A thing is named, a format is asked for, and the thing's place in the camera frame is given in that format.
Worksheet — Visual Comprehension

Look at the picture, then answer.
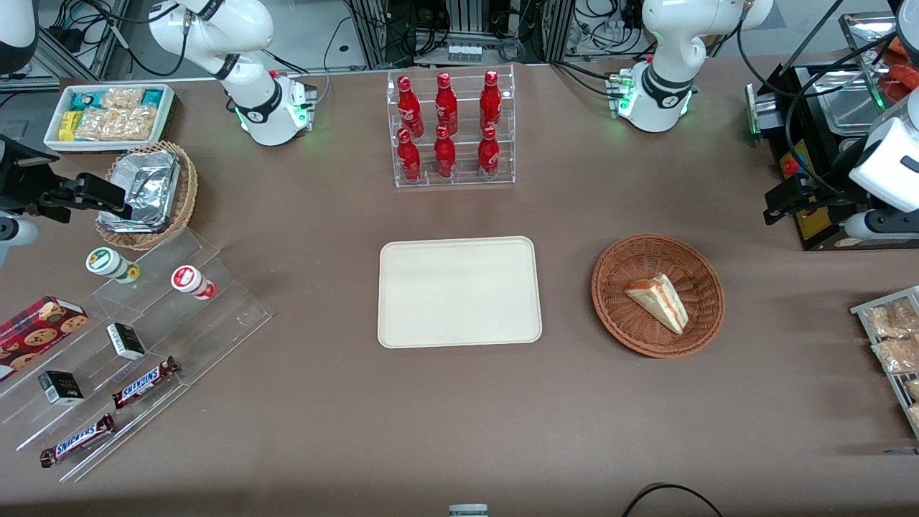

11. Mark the black looped cable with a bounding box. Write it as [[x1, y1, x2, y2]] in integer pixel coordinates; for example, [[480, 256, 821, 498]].
[[621, 483, 726, 517]]

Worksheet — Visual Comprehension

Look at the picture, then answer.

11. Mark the red orange bag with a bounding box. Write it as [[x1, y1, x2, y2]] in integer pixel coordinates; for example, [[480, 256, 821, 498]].
[[882, 37, 919, 106]]

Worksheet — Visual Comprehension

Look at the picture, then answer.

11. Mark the silver foil container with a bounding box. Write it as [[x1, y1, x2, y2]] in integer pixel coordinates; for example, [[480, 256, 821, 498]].
[[109, 150, 181, 213], [98, 205, 164, 233]]

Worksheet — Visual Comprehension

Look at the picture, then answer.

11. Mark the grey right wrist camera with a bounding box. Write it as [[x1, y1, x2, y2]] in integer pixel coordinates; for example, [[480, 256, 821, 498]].
[[0, 215, 41, 268]]

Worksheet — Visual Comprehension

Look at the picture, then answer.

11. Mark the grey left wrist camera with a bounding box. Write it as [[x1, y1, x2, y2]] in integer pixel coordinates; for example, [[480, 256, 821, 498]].
[[844, 208, 919, 242]]

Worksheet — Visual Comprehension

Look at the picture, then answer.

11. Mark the green lid snack cup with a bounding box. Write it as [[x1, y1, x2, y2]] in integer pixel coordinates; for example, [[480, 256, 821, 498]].
[[85, 247, 141, 284]]

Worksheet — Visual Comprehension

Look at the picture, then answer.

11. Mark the red tartan cookie box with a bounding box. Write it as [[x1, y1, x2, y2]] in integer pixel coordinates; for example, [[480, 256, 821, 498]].
[[0, 295, 90, 382]]

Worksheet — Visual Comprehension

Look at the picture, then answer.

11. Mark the clear acrylic stepped display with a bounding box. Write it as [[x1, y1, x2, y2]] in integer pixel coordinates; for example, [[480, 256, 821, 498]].
[[0, 228, 273, 484]]

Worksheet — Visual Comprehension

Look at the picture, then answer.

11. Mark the black steel kitchen appliance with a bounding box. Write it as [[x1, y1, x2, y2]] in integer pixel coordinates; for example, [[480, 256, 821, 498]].
[[745, 13, 919, 252]]

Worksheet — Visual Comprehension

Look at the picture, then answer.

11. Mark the grey wire rack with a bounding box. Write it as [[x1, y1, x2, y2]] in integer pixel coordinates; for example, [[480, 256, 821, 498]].
[[850, 285, 919, 439]]

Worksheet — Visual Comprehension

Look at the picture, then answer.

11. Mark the cream rectangular tray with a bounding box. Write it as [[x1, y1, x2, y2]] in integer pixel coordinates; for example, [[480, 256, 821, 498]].
[[378, 236, 543, 350]]

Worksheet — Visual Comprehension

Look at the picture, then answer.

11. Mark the light woven wicker basket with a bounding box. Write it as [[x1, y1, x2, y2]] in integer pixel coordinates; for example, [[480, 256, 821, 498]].
[[95, 141, 199, 251]]

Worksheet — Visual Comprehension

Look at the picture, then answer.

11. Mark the triangle sandwich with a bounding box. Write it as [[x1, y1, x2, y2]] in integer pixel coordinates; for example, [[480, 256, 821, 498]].
[[624, 274, 690, 335]]

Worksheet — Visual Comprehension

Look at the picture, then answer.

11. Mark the red Coca-Cola bottle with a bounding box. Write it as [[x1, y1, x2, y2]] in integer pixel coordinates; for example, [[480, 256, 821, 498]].
[[477, 126, 500, 180], [397, 75, 424, 139], [480, 70, 503, 131], [397, 128, 422, 182], [435, 72, 459, 136], [434, 125, 457, 179]]

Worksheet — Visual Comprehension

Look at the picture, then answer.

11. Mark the aluminium profile strut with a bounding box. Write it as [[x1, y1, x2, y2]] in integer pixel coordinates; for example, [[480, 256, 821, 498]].
[[32, 0, 134, 82]]

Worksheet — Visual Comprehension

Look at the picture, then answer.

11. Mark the red lid snack cup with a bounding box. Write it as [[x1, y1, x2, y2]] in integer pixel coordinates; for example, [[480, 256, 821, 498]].
[[170, 265, 217, 301]]

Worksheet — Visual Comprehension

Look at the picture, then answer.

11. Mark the clear acrylic bottle rack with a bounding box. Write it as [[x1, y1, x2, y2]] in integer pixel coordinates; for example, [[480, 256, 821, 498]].
[[386, 63, 516, 189]]

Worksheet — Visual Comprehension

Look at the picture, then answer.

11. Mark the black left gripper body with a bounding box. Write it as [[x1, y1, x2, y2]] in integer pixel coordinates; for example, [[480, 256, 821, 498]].
[[785, 175, 864, 218]]

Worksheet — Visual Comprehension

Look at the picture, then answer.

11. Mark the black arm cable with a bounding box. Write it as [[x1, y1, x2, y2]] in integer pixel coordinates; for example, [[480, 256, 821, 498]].
[[736, 0, 905, 205]]

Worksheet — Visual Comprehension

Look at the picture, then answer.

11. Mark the Snickers chocolate bar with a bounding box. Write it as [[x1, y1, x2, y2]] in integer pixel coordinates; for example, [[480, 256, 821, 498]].
[[112, 356, 179, 409], [39, 414, 116, 469]]

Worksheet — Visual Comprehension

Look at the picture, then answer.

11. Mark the round brown wicker basket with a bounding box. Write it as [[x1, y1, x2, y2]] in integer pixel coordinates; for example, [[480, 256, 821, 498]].
[[591, 233, 725, 359]]

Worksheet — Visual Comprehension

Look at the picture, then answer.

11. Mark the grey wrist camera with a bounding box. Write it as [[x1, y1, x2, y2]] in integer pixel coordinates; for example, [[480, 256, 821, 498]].
[[0, 215, 41, 268], [844, 208, 919, 242]]

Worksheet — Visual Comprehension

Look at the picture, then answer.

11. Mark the clear cracker bag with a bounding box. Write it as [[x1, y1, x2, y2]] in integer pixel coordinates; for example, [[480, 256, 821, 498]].
[[115, 106, 157, 141], [101, 87, 146, 111], [74, 108, 117, 141]]

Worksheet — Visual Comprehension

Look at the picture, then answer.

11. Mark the white rectangular snack tray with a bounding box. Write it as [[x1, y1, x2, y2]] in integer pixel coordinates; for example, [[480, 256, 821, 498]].
[[43, 84, 176, 154]]

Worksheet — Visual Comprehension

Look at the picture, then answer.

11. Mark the small black carton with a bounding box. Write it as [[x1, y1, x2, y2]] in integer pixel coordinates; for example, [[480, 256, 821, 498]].
[[37, 370, 85, 406], [106, 322, 147, 361]]

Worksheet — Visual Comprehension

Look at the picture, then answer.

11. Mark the aluminium profile frame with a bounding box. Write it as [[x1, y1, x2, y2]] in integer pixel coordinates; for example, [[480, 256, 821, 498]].
[[343, 0, 577, 70]]

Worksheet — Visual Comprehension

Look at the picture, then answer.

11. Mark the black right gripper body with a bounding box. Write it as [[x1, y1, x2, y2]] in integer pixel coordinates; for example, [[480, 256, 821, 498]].
[[0, 136, 73, 216]]

